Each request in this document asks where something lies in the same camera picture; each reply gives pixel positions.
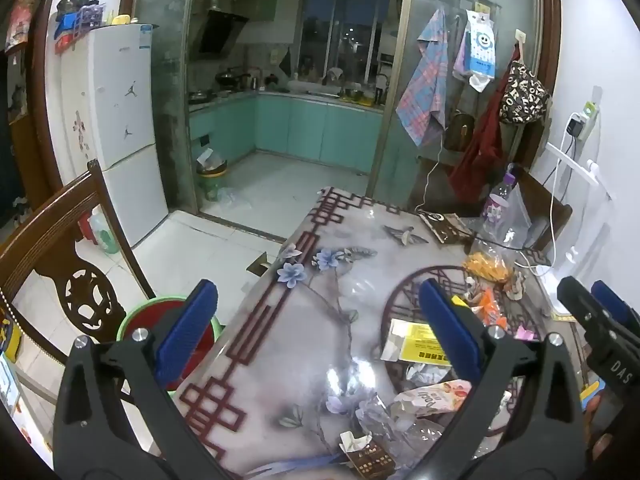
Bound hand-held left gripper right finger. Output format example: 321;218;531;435
405;277;588;480

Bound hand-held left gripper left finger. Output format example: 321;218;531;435
52;279;236;480

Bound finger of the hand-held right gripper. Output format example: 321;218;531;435
591;279;629;327
556;275;640;387

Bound yellow white medicine box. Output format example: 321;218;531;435
382;317;453;365

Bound red basin with green rim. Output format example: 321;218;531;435
116;296;226;396

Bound orange snack wrappers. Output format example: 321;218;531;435
472;290;508;331

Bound white paper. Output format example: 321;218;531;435
405;362;451;386

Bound pink printed snack wrapper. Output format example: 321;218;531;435
390;380;473;418

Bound small brown patterned box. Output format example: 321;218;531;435
340;430;396;478

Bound person's right hand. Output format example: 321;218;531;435
583;395;603;428

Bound white desk lamp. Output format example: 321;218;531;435
530;141;615;322

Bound clear bag of orange snacks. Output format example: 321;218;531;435
462;240;516;283

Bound plain wooden chair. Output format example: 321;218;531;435
515;167;573;253

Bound small cardboard box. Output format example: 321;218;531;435
247;252;276;277

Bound dark brown patterned packet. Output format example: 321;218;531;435
417;210;473;246

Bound green detergent bottle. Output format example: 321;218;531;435
90;207;120;255

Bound clear plastic zip bag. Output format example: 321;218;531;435
492;180;533;251

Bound plastic bottle with purple label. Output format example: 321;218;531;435
481;162;518;233

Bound red bottle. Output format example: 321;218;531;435
77;210;98;246

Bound green kitchen waste bin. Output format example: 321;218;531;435
196;149;230;203

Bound carved wooden chair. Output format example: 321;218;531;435
0;159;157;411

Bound glass sliding door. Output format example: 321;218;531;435
367;0;548;211

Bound red garment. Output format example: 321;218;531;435
449;60;516;206

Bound brown handbag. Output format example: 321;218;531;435
444;112;475;152

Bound letter print fabric bag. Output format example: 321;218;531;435
499;60;551;126

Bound white refrigerator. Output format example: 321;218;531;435
60;24;171;251

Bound teal kitchen cabinets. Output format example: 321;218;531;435
189;91;388;176

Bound plaid towel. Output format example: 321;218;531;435
396;8;448;148

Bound black wok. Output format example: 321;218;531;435
215;67;251;88

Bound blue white smiley bag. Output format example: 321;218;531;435
452;9;496;93

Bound black range hood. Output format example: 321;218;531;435
197;9;250;56

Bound kitchen window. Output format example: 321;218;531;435
302;0;406;86

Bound purple plastic basket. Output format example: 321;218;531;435
62;4;108;36

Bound dark cloth bundle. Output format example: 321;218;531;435
56;0;103;16

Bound wall socket with chargers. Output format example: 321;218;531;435
565;101;600;141

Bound red wall hanging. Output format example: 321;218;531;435
5;0;38;53

